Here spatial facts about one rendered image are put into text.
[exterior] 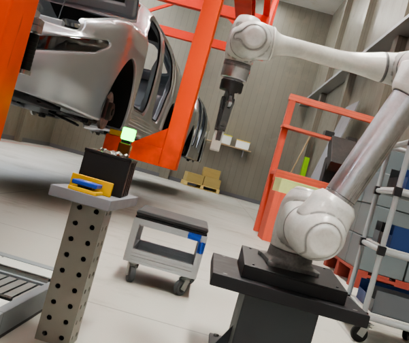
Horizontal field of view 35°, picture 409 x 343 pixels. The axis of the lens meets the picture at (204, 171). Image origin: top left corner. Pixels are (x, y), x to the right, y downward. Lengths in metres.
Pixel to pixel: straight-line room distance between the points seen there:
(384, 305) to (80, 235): 1.79
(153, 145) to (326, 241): 3.93
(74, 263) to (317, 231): 0.71
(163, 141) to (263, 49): 3.87
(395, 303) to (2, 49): 2.28
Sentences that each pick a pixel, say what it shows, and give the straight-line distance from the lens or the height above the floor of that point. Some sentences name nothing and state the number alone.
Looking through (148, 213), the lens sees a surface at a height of 0.33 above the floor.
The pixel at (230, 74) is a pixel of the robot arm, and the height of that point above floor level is 0.91.
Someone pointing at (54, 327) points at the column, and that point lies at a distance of 1.94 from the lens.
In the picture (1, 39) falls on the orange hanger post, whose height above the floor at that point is 0.76.
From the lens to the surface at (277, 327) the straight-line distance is 2.17.
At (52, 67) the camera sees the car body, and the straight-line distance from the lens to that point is 4.71.
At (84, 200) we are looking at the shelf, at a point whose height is 0.43.
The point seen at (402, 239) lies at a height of 0.53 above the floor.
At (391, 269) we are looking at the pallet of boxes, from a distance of 5.54.
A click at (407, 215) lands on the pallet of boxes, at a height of 0.68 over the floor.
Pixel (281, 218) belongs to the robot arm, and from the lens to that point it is 2.16.
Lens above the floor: 0.59
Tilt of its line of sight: level
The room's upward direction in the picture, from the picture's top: 16 degrees clockwise
